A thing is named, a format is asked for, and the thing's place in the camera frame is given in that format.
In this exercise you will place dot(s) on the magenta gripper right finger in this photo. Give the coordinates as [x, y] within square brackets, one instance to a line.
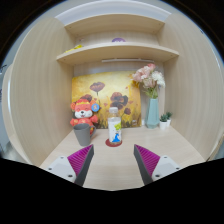
[153, 167]

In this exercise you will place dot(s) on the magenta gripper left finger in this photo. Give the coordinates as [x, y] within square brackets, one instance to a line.
[73, 168]

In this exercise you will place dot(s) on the clear plastic water bottle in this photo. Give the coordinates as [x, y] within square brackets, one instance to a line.
[114, 126]

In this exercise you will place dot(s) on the grey mug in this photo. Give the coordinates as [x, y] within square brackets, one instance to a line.
[83, 133]

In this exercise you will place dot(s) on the red round coaster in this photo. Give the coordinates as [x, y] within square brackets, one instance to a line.
[109, 144]

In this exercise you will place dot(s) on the light blue vase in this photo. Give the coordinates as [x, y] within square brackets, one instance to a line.
[152, 114]

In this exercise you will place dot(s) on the small potted succulent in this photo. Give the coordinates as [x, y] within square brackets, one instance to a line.
[165, 120]

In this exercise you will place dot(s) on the red plush fox toy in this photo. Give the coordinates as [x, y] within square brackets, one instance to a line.
[84, 112]

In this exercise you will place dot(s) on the poppy flower painting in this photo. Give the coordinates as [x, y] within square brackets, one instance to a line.
[110, 89]

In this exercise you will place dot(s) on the pink white flower bouquet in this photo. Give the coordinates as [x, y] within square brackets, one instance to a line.
[150, 79]

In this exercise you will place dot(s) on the under-shelf light bar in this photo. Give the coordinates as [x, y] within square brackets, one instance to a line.
[126, 60]

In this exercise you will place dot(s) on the yellow object on shelf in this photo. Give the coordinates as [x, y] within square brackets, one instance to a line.
[75, 48]

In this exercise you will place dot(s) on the purple object on shelf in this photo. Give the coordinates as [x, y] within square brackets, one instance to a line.
[118, 40]

